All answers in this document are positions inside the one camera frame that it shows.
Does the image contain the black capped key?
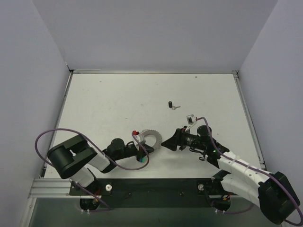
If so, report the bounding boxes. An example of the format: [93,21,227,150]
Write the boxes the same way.
[168,101,180,110]

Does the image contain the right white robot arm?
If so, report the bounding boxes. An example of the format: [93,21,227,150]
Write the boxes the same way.
[161,125,303,225]

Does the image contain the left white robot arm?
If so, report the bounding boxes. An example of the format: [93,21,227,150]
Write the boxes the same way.
[47,135,155,195]

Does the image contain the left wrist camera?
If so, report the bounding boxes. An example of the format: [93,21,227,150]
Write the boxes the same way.
[132,131,146,145]

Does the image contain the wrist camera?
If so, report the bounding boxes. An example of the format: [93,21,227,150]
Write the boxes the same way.
[132,131,146,145]
[185,114,197,132]

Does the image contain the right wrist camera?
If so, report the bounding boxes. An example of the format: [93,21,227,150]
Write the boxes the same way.
[185,114,197,132]

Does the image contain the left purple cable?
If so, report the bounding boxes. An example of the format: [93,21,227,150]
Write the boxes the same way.
[35,128,150,170]

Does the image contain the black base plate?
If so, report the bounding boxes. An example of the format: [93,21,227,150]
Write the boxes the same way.
[69,177,240,209]

